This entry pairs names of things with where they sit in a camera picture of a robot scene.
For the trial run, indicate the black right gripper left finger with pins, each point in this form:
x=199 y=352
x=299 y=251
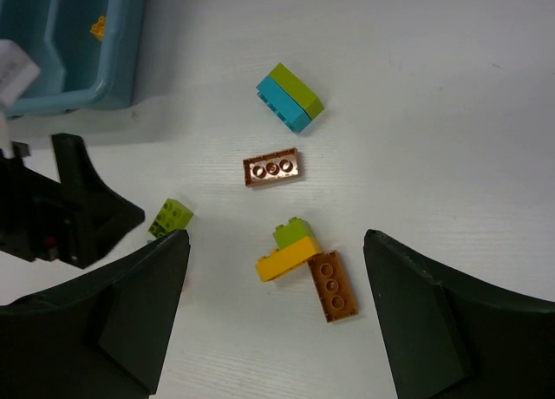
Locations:
x=104 y=334

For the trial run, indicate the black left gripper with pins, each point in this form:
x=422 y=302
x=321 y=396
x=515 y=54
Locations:
x=76 y=219

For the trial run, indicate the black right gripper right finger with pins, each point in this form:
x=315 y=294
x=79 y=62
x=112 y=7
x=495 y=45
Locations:
x=450 y=335

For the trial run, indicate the orange lego brick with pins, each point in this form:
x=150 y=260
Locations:
x=97 y=29

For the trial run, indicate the green square lego brick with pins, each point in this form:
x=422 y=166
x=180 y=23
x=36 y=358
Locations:
x=172 y=216

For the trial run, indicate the brown long lego brick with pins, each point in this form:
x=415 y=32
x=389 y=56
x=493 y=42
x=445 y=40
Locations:
x=333 y=287

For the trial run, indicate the yellow long lego brick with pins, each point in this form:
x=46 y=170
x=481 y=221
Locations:
x=282 y=261

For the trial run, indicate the small green lego brick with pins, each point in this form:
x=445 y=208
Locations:
x=289 y=233

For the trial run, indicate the teal compartment tray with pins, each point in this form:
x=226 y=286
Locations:
x=77 y=71

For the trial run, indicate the cyan long lego brick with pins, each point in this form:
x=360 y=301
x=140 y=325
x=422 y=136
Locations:
x=282 y=105

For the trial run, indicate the green long lego brick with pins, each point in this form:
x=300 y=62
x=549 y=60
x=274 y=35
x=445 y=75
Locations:
x=297 y=90

